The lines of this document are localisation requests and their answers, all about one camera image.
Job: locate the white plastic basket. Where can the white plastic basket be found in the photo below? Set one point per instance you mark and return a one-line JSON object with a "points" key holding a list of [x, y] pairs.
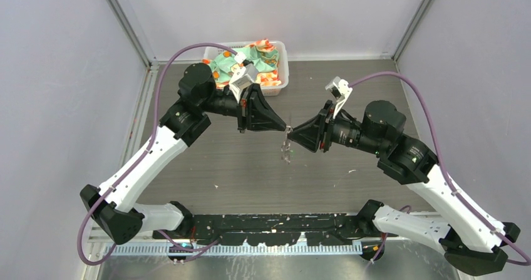
{"points": [[283, 68]]}

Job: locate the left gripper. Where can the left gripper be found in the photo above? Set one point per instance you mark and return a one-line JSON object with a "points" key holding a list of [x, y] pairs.
{"points": [[254, 113]]}

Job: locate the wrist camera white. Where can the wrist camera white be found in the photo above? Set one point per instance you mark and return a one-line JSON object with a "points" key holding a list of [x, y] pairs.
{"points": [[340, 90], [242, 79]]}

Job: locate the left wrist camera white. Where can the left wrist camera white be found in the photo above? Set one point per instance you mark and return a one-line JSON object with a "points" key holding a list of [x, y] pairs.
{"points": [[242, 79]]}

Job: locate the green orange patterned cloth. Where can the green orange patterned cloth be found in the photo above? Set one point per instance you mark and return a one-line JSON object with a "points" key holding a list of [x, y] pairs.
{"points": [[262, 53]]}

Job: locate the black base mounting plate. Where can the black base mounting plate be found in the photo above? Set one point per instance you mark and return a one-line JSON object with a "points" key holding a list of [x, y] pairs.
{"points": [[332, 229]]}

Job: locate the large metal keyring holder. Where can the large metal keyring holder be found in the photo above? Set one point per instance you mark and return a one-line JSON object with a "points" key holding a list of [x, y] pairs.
{"points": [[286, 144]]}

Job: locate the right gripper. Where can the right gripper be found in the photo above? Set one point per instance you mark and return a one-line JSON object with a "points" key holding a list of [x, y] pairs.
{"points": [[309, 133]]}

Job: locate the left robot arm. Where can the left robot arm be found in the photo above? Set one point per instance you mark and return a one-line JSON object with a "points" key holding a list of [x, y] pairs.
{"points": [[114, 206]]}

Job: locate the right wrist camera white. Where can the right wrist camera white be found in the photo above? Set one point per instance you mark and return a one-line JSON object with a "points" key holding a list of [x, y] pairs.
{"points": [[340, 90]]}

